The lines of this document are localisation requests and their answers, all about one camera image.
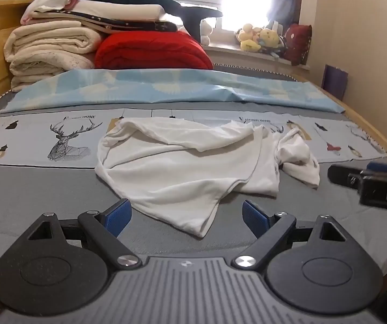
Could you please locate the deer printed cloth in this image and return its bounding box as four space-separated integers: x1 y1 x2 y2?
0 108 387 168

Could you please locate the white rabbit plush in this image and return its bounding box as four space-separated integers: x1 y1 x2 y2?
198 19 215 45

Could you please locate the white folded blanket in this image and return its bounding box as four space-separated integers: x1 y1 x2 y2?
32 0 167 23

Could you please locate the purple bag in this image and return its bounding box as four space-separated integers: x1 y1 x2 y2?
322 64 349 99

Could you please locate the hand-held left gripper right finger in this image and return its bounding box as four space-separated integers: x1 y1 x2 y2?
232 200 349 271

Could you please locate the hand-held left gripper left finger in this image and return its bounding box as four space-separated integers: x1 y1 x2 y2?
28 198 143 271

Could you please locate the white t-shirt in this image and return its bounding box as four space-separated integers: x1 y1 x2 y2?
94 116 320 238

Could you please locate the yellow duck plush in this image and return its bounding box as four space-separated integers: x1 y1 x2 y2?
238 23 262 53

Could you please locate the window sill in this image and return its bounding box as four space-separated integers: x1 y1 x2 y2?
201 42 313 72

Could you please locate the cream folded blanket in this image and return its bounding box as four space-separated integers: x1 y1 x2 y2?
4 19 104 92

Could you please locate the red cushion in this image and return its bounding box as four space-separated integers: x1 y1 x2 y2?
283 23 313 66

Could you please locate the light blue patterned sheet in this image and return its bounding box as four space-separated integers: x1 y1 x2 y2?
0 68 346 114

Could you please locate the yellow round plush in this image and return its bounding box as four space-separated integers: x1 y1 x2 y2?
259 28 279 48

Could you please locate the red folded quilt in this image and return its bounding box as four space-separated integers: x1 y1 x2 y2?
94 30 214 71

